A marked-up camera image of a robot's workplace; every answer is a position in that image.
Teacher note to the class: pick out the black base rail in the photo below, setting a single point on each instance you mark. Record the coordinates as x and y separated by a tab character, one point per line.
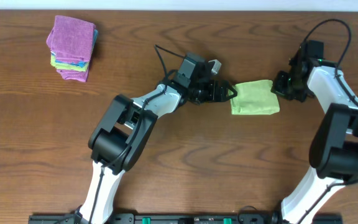
129	218

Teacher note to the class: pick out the purple folded cloth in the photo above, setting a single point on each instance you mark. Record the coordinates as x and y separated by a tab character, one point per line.
71	36
74	75

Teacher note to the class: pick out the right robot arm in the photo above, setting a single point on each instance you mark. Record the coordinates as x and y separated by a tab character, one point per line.
333	155

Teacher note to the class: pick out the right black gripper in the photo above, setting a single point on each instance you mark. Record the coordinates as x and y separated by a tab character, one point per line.
276	88

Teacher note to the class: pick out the green microfiber cloth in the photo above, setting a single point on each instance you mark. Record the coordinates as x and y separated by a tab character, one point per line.
254	98

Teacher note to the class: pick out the bottom purple folded cloth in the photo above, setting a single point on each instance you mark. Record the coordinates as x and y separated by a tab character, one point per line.
74	75

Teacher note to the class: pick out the top purple folded cloth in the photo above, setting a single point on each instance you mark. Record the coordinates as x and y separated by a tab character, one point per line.
71	36

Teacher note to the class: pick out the blue folded cloth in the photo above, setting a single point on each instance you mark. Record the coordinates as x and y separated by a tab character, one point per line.
76	60

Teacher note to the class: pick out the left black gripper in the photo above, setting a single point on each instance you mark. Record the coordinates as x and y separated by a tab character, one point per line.
215	91

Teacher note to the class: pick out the light green folded cloth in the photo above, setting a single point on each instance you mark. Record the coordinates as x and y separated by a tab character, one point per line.
66	66

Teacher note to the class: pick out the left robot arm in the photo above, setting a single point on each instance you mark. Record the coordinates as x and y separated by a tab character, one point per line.
120	137

